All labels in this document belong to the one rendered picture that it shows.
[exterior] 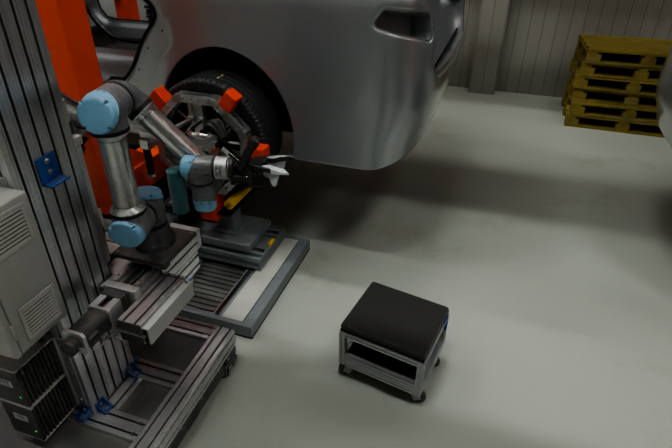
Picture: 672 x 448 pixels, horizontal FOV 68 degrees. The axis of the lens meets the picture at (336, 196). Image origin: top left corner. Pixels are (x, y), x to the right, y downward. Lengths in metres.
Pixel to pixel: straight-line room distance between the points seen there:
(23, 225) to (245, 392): 1.29
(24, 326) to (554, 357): 2.29
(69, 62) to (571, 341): 2.78
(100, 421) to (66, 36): 1.60
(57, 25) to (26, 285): 1.24
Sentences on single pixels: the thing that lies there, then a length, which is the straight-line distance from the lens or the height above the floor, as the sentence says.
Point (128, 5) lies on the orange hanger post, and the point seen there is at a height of 1.04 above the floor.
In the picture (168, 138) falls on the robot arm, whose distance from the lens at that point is 1.75.
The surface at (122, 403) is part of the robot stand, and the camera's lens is 2.30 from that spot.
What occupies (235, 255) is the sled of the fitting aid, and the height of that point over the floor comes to 0.16.
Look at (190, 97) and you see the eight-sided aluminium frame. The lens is 2.63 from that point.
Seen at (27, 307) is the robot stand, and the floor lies 0.90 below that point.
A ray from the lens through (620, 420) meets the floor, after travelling 2.71.
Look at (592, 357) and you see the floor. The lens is 2.92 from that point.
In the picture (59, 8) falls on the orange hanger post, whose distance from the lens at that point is 2.55.
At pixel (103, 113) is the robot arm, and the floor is 1.41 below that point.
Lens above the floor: 1.94
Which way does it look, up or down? 30 degrees down
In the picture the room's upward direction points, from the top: 1 degrees clockwise
